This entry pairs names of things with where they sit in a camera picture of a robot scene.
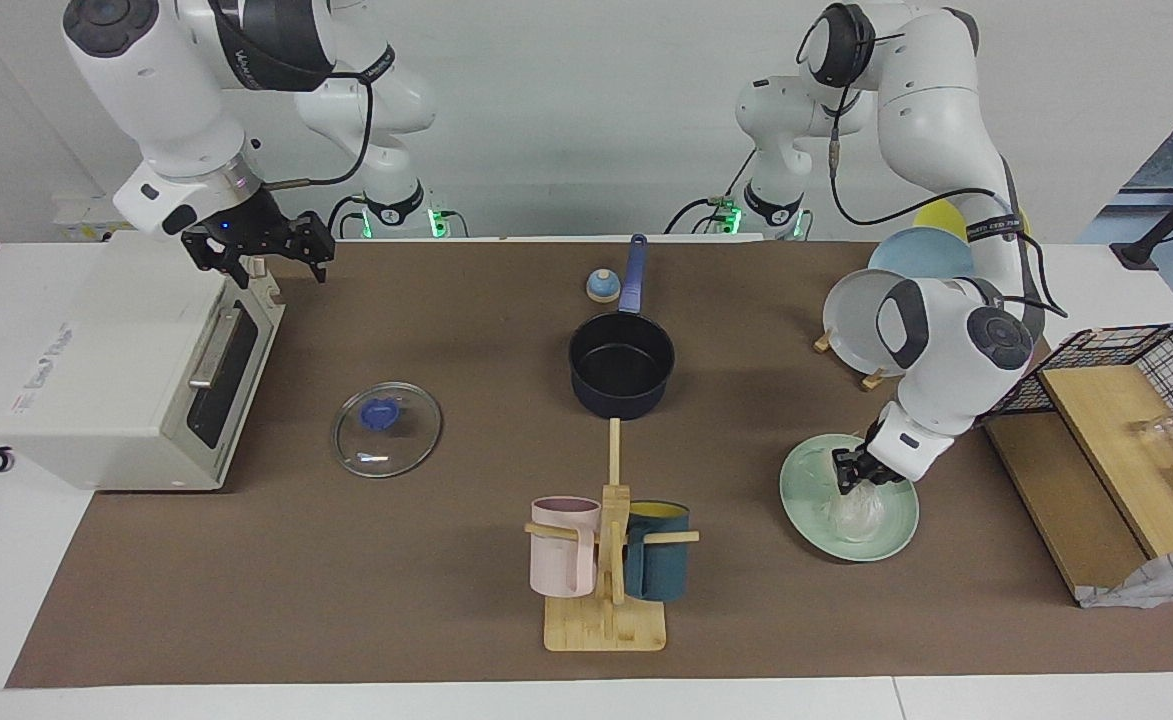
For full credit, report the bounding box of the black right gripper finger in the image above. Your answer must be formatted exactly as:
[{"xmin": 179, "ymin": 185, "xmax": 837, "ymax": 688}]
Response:
[
  {"xmin": 210, "ymin": 249, "xmax": 253, "ymax": 290},
  {"xmin": 295, "ymin": 214, "xmax": 336, "ymax": 284}
]

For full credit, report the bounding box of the clear bag of vermicelli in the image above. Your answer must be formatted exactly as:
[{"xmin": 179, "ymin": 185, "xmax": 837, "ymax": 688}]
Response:
[{"xmin": 824, "ymin": 445, "xmax": 889, "ymax": 543}]

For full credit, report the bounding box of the glass lid with blue knob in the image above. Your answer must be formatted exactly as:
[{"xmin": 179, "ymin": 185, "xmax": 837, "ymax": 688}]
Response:
[{"xmin": 332, "ymin": 381, "xmax": 444, "ymax": 480}]

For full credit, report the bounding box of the mint green plate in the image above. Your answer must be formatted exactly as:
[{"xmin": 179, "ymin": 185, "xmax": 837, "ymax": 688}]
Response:
[{"xmin": 780, "ymin": 433, "xmax": 920, "ymax": 563}]

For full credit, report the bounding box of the wooden plate rack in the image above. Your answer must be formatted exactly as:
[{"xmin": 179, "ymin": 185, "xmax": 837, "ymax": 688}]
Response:
[{"xmin": 813, "ymin": 326, "xmax": 888, "ymax": 392}]

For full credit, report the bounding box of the grey plate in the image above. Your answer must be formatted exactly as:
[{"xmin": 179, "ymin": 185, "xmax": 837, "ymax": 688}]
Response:
[{"xmin": 823, "ymin": 268, "xmax": 913, "ymax": 377}]

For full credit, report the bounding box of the light blue plate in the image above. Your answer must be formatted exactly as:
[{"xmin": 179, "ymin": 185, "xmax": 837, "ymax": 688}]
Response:
[{"xmin": 867, "ymin": 226, "xmax": 976, "ymax": 283}]

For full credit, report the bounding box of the yellow plate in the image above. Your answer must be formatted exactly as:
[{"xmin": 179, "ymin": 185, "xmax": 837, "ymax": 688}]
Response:
[{"xmin": 912, "ymin": 198, "xmax": 969, "ymax": 243}]

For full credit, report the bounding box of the white power strip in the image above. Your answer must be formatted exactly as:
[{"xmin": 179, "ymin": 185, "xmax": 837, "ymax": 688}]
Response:
[{"xmin": 53, "ymin": 195, "xmax": 137, "ymax": 244}]

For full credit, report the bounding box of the white toaster oven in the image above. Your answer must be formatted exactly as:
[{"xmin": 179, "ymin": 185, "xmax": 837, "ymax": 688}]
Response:
[{"xmin": 0, "ymin": 231, "xmax": 287, "ymax": 492}]

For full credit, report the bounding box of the dark teal mug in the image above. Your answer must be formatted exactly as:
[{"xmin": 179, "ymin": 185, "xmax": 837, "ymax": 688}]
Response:
[{"xmin": 623, "ymin": 501, "xmax": 692, "ymax": 602}]

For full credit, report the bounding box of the light bamboo board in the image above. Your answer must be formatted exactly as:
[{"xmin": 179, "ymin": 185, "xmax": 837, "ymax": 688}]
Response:
[{"xmin": 1038, "ymin": 365, "xmax": 1173, "ymax": 559}]

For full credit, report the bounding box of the dark blue saucepan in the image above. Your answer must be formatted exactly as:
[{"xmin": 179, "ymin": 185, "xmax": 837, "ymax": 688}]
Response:
[{"xmin": 568, "ymin": 234, "xmax": 677, "ymax": 420}]

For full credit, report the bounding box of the wooden mug tree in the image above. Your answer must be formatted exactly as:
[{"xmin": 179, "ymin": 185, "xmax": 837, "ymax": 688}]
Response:
[{"xmin": 524, "ymin": 418, "xmax": 700, "ymax": 653}]

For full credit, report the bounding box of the clear glass cup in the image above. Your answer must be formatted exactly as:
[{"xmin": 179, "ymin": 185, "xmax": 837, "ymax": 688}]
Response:
[{"xmin": 1132, "ymin": 410, "xmax": 1173, "ymax": 472}]

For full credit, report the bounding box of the pink mug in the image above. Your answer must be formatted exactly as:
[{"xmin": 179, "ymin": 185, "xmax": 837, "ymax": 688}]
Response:
[{"xmin": 530, "ymin": 497, "xmax": 603, "ymax": 599}]

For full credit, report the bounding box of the grey crumpled cloth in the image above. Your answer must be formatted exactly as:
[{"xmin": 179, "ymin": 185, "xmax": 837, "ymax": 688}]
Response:
[{"xmin": 1077, "ymin": 545, "xmax": 1173, "ymax": 609}]

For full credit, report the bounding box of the brown table mat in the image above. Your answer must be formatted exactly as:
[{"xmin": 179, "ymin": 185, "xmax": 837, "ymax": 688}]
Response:
[{"xmin": 4, "ymin": 240, "xmax": 1173, "ymax": 689}]

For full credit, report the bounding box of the black stand foot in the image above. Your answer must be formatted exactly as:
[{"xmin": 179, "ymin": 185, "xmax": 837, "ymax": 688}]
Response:
[{"xmin": 1111, "ymin": 160, "xmax": 1173, "ymax": 269}]

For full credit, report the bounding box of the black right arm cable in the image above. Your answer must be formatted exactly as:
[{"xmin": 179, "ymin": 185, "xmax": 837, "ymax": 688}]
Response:
[{"xmin": 264, "ymin": 72, "xmax": 377, "ymax": 191}]

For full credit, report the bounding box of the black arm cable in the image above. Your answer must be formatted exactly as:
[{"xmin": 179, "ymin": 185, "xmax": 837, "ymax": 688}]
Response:
[
  {"xmin": 264, "ymin": 72, "xmax": 377, "ymax": 191},
  {"xmin": 796, "ymin": 30, "xmax": 1069, "ymax": 347}
]

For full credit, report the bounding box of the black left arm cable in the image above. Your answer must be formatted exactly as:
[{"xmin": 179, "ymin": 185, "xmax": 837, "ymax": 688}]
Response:
[{"xmin": 796, "ymin": 30, "xmax": 1069, "ymax": 347}]

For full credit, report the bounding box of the black wire basket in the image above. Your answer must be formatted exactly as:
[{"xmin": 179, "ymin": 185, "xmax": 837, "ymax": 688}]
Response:
[{"xmin": 979, "ymin": 323, "xmax": 1173, "ymax": 457}]

